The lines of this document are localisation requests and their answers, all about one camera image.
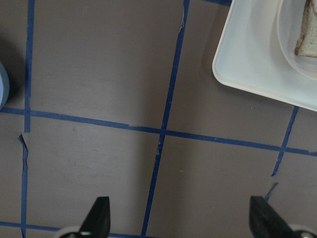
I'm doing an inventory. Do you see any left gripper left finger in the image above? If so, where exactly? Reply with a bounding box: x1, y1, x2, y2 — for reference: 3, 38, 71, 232
78, 196, 110, 236

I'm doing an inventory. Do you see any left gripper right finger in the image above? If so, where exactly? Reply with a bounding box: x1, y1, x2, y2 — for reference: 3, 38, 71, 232
249, 196, 293, 238

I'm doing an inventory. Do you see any cream round plate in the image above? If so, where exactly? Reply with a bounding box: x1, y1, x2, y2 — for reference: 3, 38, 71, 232
277, 0, 317, 80

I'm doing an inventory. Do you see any bread slice on plate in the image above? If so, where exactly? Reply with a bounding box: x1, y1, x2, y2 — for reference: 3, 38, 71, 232
294, 0, 317, 58

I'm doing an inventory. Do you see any cream bear tray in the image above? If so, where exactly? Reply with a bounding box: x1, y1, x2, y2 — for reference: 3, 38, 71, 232
212, 0, 317, 111

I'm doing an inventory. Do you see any blue bowl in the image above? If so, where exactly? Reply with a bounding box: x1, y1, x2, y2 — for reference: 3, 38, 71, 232
0, 62, 10, 109

